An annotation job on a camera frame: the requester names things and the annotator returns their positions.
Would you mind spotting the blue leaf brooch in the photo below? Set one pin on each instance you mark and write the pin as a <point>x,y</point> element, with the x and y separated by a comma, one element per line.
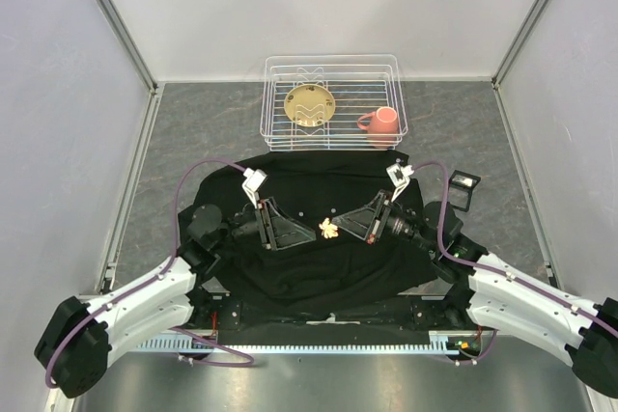
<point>328,229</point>

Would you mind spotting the aluminium frame rail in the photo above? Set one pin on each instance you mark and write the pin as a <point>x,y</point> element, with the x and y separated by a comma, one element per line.
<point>155,313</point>

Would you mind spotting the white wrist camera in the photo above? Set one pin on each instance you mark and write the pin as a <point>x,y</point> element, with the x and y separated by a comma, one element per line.
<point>400,176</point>
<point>253,180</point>

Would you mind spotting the black button-up shirt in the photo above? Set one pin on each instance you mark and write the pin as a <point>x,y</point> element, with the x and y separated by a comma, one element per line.
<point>326,274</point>

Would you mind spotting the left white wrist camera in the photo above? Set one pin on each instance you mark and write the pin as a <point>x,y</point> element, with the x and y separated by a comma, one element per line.
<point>253,180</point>

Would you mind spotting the small black frame stand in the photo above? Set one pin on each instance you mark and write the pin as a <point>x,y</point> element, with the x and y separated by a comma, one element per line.
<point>461,186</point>

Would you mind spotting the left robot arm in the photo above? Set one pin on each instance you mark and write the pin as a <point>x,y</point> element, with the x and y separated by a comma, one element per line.
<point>84,338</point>

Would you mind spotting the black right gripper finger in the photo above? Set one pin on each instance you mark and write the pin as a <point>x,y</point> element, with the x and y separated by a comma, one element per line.
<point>368,213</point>
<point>360,228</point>

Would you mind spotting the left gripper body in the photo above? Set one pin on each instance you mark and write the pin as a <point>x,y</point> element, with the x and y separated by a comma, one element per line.
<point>254,226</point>

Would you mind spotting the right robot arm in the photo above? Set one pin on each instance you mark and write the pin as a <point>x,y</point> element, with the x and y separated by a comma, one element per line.
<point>496,295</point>

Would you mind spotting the white wire dish rack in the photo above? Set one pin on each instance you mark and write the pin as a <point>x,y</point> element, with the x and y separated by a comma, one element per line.
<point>360,84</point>

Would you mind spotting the pink ceramic mug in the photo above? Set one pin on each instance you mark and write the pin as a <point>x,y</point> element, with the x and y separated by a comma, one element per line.
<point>381,127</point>

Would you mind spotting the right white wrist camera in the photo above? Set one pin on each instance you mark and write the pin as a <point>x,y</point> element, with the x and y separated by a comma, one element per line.
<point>400,176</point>

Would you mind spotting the grey slotted cable duct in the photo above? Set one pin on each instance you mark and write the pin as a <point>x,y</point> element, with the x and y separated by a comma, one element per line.
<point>173,342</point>

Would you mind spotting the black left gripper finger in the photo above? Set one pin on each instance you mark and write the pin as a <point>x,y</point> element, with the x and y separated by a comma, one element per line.
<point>291,238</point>
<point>279,220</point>

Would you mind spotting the yellow floral plate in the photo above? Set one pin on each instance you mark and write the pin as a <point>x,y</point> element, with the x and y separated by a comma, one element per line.
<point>309,105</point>

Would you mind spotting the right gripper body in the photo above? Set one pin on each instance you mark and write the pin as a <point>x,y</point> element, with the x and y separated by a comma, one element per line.
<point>395,223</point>

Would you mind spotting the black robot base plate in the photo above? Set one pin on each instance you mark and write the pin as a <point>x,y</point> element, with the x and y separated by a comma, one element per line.
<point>395,319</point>

